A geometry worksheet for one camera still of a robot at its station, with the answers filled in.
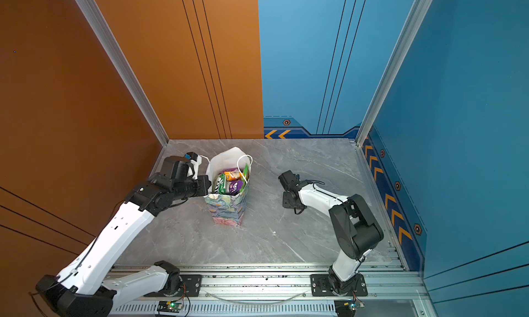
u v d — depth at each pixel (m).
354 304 0.70
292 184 0.73
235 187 0.76
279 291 0.73
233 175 0.77
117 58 0.85
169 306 0.71
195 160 0.67
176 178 0.55
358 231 0.46
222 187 0.74
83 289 0.37
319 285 0.72
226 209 0.74
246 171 0.82
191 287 0.74
